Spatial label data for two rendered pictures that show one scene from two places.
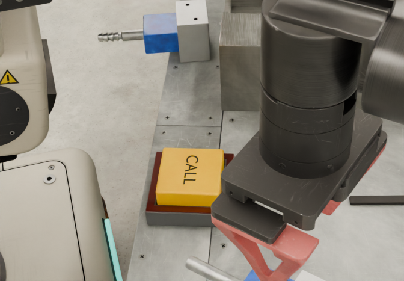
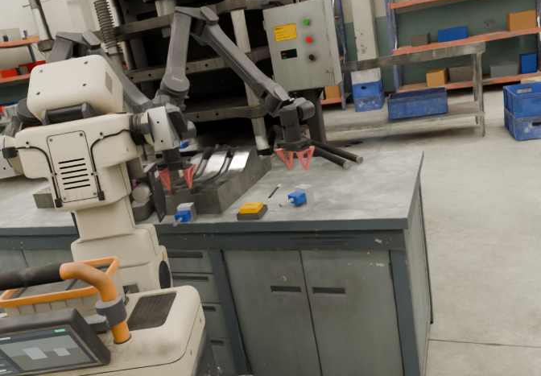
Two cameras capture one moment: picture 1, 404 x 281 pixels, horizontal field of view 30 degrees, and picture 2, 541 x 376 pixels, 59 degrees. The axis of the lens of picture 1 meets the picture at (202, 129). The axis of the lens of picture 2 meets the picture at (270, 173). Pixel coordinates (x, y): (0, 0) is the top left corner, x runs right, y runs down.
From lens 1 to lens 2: 142 cm
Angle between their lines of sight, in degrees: 67
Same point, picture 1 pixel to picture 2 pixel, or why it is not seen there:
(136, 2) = not seen: outside the picture
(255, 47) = (221, 186)
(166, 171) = (249, 207)
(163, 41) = (188, 214)
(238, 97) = (223, 206)
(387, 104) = (306, 112)
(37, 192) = not seen: outside the picture
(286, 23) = (290, 109)
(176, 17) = (181, 210)
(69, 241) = not seen: outside the picture
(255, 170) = (296, 142)
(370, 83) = (303, 110)
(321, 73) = (297, 114)
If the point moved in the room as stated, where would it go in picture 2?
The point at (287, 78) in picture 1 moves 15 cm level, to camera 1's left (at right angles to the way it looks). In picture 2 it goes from (295, 117) to (286, 128)
